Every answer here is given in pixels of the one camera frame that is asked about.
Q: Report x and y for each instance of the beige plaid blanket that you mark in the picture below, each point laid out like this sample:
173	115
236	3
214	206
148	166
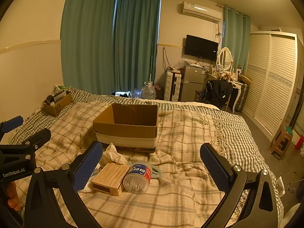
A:
178	194

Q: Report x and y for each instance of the grey small refrigerator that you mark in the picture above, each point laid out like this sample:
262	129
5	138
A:
191	85

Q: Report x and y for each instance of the oval white vanity mirror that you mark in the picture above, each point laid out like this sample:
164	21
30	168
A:
224	57

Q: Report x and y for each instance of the wide teal curtain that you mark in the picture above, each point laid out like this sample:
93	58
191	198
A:
87	40

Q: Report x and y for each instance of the floral bag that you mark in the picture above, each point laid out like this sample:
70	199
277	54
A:
158	91

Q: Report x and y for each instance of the small cardboard box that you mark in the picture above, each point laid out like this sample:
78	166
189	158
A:
59	106

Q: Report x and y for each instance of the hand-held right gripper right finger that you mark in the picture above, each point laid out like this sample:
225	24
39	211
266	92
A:
215	166

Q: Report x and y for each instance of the narrow teal curtain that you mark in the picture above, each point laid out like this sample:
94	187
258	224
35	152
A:
236	38

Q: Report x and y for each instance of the white louvered wardrobe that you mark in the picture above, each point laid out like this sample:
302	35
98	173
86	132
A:
270	80

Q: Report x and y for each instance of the dark round container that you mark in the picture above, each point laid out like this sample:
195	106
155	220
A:
50	99

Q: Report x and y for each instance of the black wall television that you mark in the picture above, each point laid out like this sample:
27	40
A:
200	47

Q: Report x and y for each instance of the clear jar with red label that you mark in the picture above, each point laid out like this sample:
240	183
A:
137	180

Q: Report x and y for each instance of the person's left hand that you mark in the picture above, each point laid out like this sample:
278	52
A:
13	196

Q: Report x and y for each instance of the mop pole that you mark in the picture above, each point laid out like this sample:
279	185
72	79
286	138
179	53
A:
152	66

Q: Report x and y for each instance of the bed with green checked sheet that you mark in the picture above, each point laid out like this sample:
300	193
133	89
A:
239	128

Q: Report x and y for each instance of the white ribbed suitcase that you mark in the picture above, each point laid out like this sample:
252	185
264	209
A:
171	86

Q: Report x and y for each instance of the white dressing table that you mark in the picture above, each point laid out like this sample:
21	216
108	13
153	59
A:
237	85

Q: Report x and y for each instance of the white tissue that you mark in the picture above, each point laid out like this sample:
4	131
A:
114	155

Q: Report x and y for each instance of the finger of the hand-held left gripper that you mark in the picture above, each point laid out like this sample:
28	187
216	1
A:
11	124
35	136

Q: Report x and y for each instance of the dark brown suitcase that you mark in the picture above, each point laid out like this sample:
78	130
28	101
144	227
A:
243	97

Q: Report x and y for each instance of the green and white carton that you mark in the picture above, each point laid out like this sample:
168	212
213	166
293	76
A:
59	89

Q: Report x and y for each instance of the brown plastic stool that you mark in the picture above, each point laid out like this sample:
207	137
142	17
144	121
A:
281	144

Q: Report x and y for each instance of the black jacket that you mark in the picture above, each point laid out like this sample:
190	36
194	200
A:
217	91

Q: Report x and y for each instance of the white air conditioner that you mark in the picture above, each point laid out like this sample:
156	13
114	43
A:
201	10

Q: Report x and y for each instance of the empty clear plastic bottles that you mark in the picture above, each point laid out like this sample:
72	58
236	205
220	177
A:
135	93

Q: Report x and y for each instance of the dark shoes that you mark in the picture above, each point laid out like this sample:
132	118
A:
120	93

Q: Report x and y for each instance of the red fire extinguisher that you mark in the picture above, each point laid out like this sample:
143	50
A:
299	142

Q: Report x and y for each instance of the blond fluffy item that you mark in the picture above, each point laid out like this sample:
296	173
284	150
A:
225	77

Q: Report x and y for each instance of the teal window curtain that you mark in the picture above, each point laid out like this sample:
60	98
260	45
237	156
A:
137	42

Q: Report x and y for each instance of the large cardboard box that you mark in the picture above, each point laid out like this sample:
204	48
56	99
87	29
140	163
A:
125	133

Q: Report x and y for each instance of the large clear water jug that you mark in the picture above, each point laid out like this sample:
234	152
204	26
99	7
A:
148	92

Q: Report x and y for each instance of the clear plastic bag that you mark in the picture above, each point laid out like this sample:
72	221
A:
181	63

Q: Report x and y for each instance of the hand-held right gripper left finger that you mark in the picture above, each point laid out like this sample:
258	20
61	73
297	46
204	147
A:
87	166

